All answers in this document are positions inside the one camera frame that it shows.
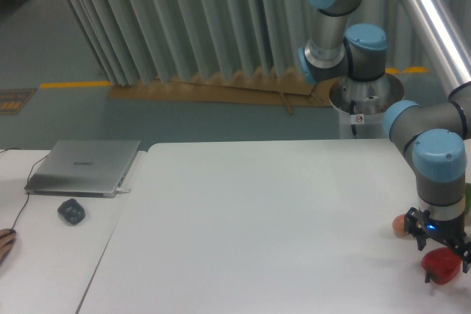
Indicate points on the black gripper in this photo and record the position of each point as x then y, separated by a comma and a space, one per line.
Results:
450, 232

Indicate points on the red bell pepper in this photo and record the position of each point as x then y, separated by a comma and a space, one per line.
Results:
440, 266

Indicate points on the green bell pepper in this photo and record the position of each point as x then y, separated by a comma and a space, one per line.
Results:
467, 198

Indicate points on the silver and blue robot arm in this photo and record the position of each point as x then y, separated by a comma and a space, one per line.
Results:
431, 140

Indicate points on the person's hand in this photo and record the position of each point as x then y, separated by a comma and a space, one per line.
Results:
7, 242

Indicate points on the brown egg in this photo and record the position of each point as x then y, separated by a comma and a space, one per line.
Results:
399, 228

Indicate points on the silver closed laptop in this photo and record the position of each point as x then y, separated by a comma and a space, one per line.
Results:
93, 168

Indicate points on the grey pleated curtain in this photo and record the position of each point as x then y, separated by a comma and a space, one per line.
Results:
145, 39

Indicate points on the dark grey round controller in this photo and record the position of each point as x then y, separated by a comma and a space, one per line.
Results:
72, 212

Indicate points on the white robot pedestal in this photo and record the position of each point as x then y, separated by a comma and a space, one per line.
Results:
361, 105

